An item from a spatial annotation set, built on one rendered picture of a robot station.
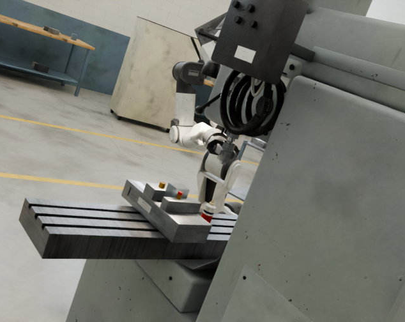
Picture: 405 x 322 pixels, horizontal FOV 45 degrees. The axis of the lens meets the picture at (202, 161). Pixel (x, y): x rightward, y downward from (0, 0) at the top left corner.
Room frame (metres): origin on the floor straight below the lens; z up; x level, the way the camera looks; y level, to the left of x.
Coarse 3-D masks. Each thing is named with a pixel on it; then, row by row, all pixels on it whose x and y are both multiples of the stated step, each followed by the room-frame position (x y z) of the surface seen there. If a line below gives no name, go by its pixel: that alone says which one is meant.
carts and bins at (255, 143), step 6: (252, 138) 4.82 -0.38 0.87; (246, 144) 4.74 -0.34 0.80; (252, 144) 4.71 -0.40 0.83; (258, 144) 4.76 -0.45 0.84; (264, 144) 4.74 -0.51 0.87; (240, 150) 4.73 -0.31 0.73; (240, 156) 4.72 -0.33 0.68; (228, 192) 4.70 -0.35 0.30; (234, 192) 4.75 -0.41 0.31; (240, 192) 4.83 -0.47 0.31; (246, 192) 4.91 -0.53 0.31; (240, 198) 4.64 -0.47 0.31
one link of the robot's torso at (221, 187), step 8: (200, 168) 2.51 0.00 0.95; (232, 168) 2.42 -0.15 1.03; (240, 168) 2.48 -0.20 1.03; (200, 176) 2.50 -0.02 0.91; (208, 176) 2.48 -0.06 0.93; (216, 176) 2.55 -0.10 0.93; (232, 176) 2.43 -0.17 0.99; (200, 184) 2.50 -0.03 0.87; (208, 184) 2.52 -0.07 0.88; (216, 184) 2.49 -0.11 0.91; (224, 184) 2.42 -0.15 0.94; (232, 184) 2.46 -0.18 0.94; (200, 192) 2.51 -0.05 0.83; (208, 192) 2.54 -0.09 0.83; (216, 192) 2.45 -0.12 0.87; (224, 192) 2.47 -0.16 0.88; (200, 200) 2.53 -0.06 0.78; (208, 200) 2.56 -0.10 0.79; (216, 200) 2.48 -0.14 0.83; (224, 200) 2.56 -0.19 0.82; (200, 208) 2.53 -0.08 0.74; (216, 208) 2.51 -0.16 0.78
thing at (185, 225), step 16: (128, 192) 1.72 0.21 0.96; (144, 208) 1.63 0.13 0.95; (160, 208) 1.57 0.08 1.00; (176, 208) 1.58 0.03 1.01; (192, 208) 1.63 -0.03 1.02; (160, 224) 1.55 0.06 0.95; (176, 224) 1.50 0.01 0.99; (192, 224) 1.53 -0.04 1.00; (208, 224) 1.58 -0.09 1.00; (176, 240) 1.50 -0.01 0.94; (192, 240) 1.55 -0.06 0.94
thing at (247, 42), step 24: (240, 0) 1.32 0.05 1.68; (264, 0) 1.25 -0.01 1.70; (288, 0) 1.20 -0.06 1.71; (240, 24) 1.29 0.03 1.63; (264, 24) 1.23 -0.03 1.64; (288, 24) 1.22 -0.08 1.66; (216, 48) 1.34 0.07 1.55; (240, 48) 1.27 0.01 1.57; (264, 48) 1.21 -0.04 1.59; (288, 48) 1.24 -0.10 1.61; (264, 72) 1.21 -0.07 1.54
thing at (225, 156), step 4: (224, 148) 1.72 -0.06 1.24; (228, 148) 1.72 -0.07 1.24; (232, 148) 1.73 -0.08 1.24; (224, 152) 1.72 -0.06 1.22; (228, 152) 1.72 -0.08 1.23; (232, 152) 1.73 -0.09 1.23; (220, 156) 1.72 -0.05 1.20; (224, 156) 1.72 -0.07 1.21; (228, 156) 1.72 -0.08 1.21; (220, 160) 1.72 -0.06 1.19; (224, 160) 1.72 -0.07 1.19; (228, 160) 1.73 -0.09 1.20
